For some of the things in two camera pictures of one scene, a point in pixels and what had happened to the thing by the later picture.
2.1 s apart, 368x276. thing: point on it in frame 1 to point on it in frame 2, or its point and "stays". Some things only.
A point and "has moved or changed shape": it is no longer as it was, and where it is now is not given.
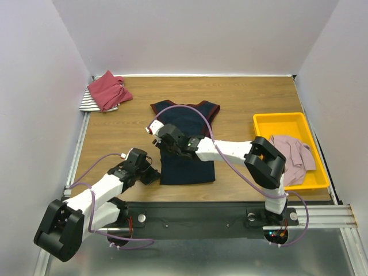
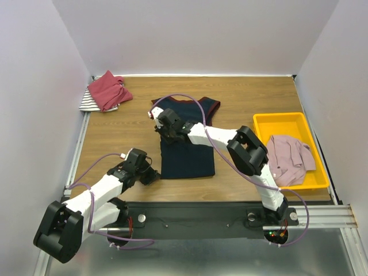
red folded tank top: (109, 90) stays
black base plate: (172, 221) stays
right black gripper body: (165, 144) to (165, 133)
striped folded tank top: (88, 103) stays
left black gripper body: (146, 175) stays
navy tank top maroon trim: (194, 119) has moved or changed shape
